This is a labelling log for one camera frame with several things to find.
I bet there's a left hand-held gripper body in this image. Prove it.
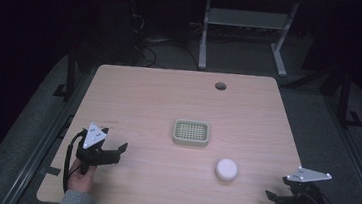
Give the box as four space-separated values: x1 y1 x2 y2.
74 120 125 179

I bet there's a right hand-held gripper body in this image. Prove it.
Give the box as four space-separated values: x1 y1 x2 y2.
274 164 333 204

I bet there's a round white soap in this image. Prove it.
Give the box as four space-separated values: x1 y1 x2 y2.
213 157 241 184

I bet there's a green soap dish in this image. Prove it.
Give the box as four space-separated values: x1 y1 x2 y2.
171 117 212 149

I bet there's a person's left hand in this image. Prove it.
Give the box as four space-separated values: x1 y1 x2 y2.
66 159 98 195

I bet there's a grey tape strip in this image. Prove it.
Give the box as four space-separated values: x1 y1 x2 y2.
38 165 62 178

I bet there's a black metal stand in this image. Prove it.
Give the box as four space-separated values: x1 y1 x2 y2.
333 68 362 130
52 44 81 104

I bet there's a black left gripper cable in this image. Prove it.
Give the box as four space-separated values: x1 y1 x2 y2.
61 127 88 196

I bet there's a tangle of floor cables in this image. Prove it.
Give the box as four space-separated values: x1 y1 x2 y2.
123 10 206 74

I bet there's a white metal table frame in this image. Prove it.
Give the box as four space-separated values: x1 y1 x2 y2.
196 0 301 80

